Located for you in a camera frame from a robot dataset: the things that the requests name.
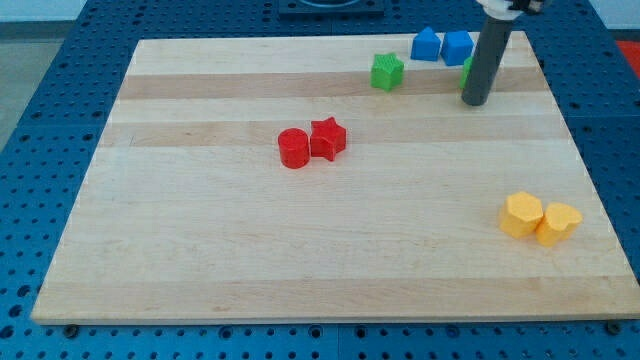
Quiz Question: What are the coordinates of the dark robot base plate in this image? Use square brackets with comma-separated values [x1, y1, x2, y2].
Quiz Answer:
[277, 0, 385, 17]

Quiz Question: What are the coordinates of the wooden board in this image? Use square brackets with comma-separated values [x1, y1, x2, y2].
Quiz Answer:
[31, 31, 639, 325]

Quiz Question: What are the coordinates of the red star block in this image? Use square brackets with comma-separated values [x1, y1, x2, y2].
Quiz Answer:
[310, 117, 347, 161]

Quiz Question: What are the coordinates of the green star block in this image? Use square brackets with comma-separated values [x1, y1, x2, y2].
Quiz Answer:
[370, 53, 404, 92]

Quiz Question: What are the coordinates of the red cylinder block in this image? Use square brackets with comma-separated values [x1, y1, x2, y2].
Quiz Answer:
[278, 128, 310, 169]

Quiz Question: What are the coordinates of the blue pentagon house block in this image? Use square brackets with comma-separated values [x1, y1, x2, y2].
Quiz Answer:
[410, 27, 441, 61]

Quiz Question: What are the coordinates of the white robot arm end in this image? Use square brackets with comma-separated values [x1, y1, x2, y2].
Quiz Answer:
[476, 0, 550, 21]

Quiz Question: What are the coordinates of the green block behind rod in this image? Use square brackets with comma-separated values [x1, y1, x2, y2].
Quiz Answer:
[459, 56, 473, 89]

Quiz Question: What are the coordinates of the yellow heart block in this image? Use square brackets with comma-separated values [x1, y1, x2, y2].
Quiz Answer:
[535, 202, 583, 247]

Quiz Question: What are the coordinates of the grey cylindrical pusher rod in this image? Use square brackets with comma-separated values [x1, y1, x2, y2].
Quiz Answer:
[461, 16, 514, 106]

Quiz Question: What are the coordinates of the yellow hexagon block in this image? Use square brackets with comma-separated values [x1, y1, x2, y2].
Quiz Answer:
[498, 191, 543, 239]

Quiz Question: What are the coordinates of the blue cube block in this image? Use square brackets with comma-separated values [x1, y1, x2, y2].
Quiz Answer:
[441, 31, 474, 66]

